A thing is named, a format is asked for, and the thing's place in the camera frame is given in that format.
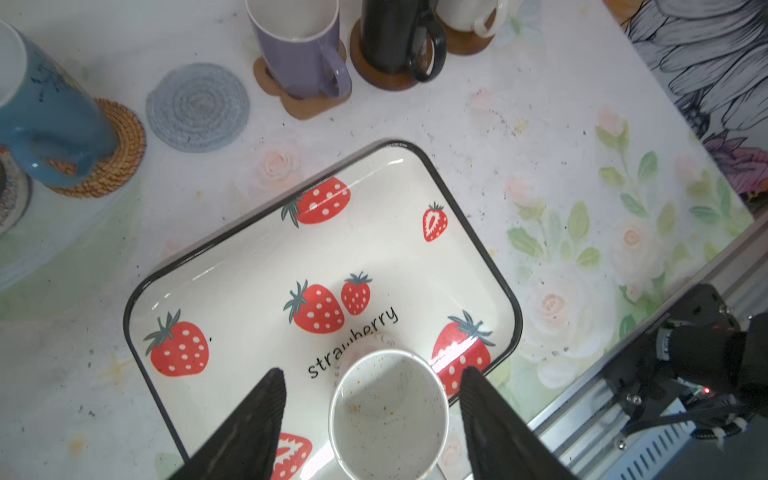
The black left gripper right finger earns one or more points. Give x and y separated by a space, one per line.
500 445

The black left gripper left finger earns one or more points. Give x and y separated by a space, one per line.
245 445

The white speckled mug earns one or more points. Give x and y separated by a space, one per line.
388 416

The rattan wicker round coaster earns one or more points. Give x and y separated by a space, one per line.
115 171

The grey-blue woven round coaster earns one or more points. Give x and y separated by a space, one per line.
198 108

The cork paw print coaster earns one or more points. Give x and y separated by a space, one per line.
300 105

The multicolour woven round coaster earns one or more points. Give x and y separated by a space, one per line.
15 191

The blue floral mug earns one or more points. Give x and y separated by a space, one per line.
54 130

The scratched brown wooden round coaster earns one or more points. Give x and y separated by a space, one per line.
379 79

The plain brown wooden round coaster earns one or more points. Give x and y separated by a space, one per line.
464 43

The white lilac handled mug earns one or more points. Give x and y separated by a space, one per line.
299 41

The white mug red inside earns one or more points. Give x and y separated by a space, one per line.
481 17

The white strawberry serving tray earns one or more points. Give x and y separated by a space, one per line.
374 245

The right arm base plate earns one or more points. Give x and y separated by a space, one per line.
652 396

